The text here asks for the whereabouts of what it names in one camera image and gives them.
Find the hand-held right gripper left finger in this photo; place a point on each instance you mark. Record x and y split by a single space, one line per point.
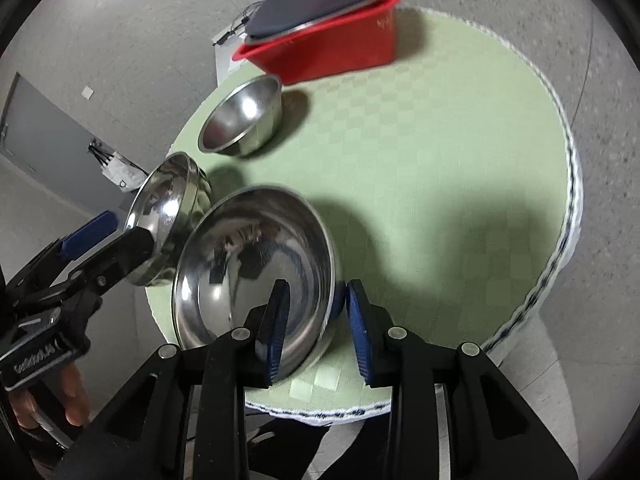
274 332

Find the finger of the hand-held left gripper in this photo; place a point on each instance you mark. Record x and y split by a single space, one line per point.
127 255
92 230

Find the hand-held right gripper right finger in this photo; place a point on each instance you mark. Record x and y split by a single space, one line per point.
357 332

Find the steel bowl with rim band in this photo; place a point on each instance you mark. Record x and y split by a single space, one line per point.
165 210

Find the large steel bowl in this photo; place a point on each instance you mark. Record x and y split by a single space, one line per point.
250 270

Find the person's left hand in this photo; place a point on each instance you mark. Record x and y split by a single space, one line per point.
70 392

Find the white plastic bag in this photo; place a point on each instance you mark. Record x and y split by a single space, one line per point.
122 172

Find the black tripod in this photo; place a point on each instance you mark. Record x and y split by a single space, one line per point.
99 150

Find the grey door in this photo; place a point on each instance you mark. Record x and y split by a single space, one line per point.
45 125

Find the green checkered tablecloth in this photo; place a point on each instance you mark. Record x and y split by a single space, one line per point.
425 185

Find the small steel bowl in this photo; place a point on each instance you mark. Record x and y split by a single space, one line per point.
242 112

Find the white board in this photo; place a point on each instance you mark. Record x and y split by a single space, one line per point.
222 57

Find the red plastic basin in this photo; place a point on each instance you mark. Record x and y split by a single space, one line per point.
330 50

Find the steel tray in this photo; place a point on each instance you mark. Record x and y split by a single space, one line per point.
320 22

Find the white wall switch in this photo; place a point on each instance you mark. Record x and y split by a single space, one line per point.
87 91

